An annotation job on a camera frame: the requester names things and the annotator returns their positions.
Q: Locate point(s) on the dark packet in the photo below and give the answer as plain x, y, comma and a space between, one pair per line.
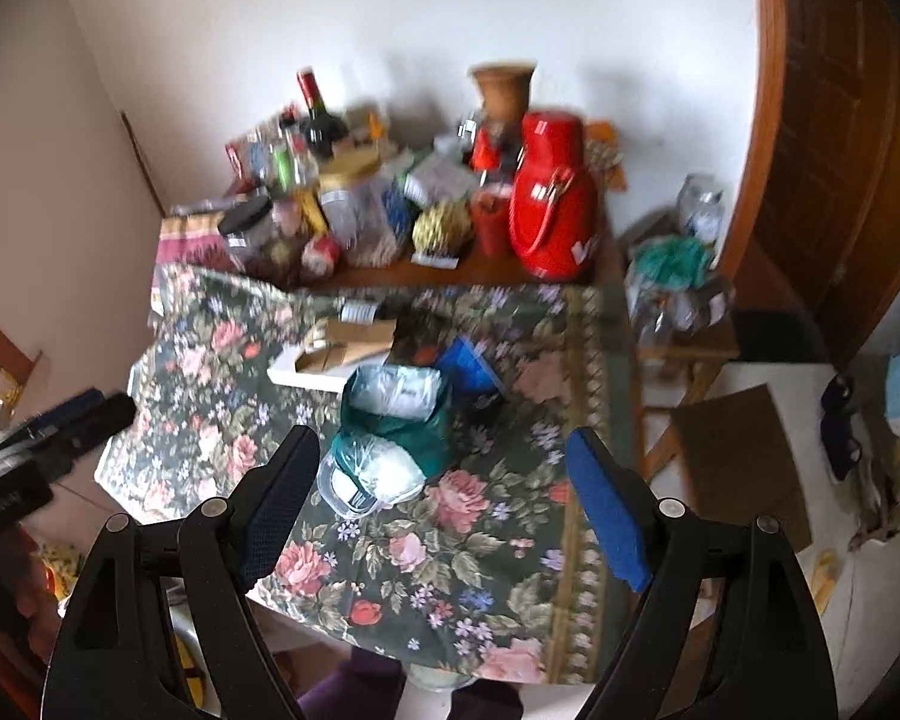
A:
420, 341

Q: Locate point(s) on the brown clay vase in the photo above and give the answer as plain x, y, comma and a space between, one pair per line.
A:
502, 94

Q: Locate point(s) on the wooden door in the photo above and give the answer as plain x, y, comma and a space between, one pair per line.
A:
832, 127

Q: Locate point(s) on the floral tablecloth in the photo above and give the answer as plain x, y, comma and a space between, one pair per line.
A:
435, 540

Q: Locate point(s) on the dark shoes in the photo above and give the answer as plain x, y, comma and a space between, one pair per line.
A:
840, 427

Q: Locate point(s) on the clear jar with black lid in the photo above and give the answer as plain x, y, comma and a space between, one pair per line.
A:
255, 240

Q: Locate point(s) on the red cup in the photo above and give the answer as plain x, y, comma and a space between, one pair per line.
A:
491, 221

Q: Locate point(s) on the brown cardboard piece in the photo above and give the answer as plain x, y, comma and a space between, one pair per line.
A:
352, 341

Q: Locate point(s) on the clear jar with yellow lid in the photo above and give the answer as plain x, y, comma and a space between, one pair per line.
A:
360, 217

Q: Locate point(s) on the small red kettle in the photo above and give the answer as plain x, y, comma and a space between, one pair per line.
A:
487, 150

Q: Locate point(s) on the clear plastic lid container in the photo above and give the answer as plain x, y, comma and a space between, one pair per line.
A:
382, 474

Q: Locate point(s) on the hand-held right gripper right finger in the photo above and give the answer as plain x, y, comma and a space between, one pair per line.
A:
607, 510

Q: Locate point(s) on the wooden stool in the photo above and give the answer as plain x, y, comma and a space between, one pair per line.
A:
690, 351

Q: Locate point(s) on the brown doormat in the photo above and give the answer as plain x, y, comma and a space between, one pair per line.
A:
742, 457

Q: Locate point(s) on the dark wine bottle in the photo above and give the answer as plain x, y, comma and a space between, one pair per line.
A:
319, 120

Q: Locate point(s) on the glass jar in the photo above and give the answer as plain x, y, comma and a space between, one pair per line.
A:
699, 206

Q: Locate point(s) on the red thermos jug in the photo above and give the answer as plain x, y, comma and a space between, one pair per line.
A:
547, 195

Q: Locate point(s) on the pink patterned towel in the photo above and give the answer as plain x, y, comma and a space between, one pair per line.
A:
191, 244

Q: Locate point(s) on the yellow twine ball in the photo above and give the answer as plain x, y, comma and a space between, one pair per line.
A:
442, 225

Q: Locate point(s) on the yellow slipper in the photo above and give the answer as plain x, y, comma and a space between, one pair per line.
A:
825, 577

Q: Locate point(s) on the wooden table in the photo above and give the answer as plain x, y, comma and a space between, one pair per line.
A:
487, 266

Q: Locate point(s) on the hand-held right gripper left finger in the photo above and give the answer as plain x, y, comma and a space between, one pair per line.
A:
270, 510

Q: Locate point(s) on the blue plastic cup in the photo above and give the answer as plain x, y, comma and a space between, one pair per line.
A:
465, 367

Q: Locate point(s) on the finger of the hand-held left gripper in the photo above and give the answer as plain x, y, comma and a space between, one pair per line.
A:
56, 414
97, 424

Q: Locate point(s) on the pile of plastic bags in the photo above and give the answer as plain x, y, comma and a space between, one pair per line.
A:
671, 277

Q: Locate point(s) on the white cardboard box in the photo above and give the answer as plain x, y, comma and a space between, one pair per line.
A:
300, 375

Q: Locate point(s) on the green plastic bag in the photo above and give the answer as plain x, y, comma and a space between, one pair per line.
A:
424, 435

